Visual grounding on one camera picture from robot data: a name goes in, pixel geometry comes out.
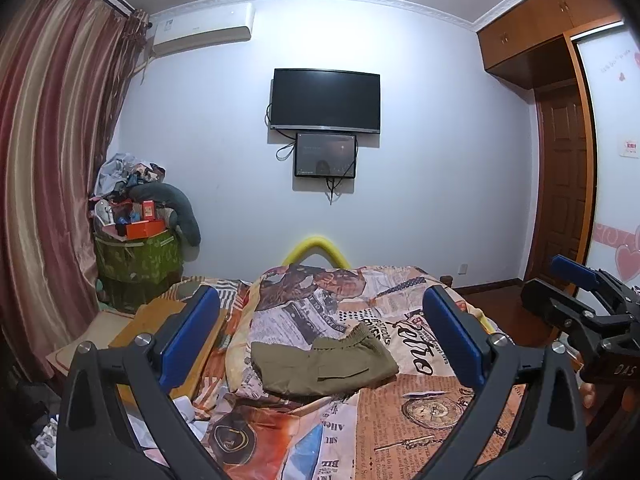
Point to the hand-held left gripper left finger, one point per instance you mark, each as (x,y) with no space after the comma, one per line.
(192,330)

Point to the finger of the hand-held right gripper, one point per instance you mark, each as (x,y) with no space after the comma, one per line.
(575,272)
(540,300)

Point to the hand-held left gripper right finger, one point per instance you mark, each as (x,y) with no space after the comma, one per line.
(450,335)

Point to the olive green pants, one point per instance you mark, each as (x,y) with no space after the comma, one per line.
(325,370)

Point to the person's right hand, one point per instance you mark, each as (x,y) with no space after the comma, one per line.
(590,395)

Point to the yellow bed sheet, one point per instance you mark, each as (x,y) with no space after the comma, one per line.
(492,322)

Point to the white paper slip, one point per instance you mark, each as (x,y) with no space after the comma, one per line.
(425,394)

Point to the green cardboard box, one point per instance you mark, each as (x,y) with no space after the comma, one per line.
(140,265)

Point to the brown wooden door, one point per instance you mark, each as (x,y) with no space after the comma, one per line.
(565,185)

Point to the newspaper print blanket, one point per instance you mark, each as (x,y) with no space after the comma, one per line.
(400,425)

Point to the white crumpled cloth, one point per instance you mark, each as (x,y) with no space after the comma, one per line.
(150,425)

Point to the orange box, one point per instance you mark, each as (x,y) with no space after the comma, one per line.
(145,230)

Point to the grey plush pillow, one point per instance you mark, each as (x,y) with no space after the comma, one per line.
(185,215)

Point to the white wardrobe sliding door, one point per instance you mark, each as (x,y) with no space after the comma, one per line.
(615,160)

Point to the yellow foam tube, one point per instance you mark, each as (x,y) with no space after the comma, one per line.
(315,242)

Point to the pile of clothes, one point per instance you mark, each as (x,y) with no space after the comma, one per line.
(120,170)

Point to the striped red curtain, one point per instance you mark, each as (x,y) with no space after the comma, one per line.
(50,160)

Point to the wooden upper wardrobe cabinet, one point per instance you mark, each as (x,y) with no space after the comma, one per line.
(540,20)

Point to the white air conditioner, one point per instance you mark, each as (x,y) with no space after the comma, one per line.
(200,30)

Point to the white wall socket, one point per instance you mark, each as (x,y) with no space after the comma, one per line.
(463,268)

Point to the small wall monitor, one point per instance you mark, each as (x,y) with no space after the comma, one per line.
(325,155)

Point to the black wall television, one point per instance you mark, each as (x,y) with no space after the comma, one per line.
(325,100)

